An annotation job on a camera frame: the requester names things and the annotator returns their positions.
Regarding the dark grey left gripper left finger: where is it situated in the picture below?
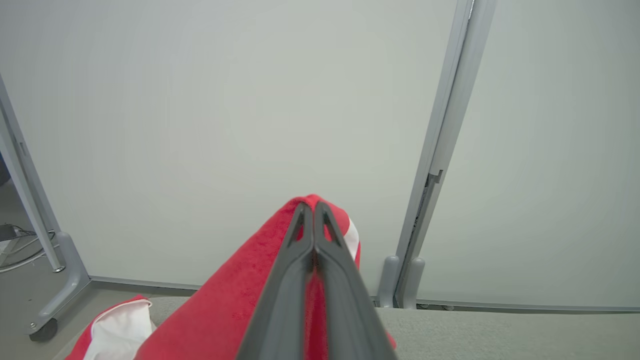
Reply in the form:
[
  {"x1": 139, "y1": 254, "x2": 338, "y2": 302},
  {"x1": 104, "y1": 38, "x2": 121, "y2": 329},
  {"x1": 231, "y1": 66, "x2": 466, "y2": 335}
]
[{"x1": 236, "y1": 202, "x2": 315, "y2": 360}]

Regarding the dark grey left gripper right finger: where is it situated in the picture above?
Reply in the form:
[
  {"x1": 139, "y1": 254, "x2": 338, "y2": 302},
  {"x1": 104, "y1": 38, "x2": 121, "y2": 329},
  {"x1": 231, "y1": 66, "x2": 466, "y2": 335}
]
[{"x1": 314, "y1": 201, "x2": 399, "y2": 360}]

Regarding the red jersey with white sleeves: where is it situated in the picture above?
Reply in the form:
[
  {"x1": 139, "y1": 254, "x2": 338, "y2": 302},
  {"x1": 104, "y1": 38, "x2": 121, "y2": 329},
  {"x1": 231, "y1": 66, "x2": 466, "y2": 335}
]
[{"x1": 65, "y1": 194, "x2": 397, "y2": 360}]

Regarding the black caster wheel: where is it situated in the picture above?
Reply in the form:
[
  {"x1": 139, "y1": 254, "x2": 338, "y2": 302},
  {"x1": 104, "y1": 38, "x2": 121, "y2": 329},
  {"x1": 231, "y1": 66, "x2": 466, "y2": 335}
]
[{"x1": 29, "y1": 318, "x2": 58, "y2": 343}]

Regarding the silver metal stand leg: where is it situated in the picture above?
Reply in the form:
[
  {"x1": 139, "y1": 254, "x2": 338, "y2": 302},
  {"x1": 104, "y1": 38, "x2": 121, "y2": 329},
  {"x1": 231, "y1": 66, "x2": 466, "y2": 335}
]
[{"x1": 0, "y1": 127, "x2": 66, "y2": 273}]

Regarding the grey floor cable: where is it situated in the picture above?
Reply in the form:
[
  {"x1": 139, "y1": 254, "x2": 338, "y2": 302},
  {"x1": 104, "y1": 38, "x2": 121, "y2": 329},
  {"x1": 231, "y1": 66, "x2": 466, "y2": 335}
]
[{"x1": 0, "y1": 227, "x2": 56, "y2": 274}]

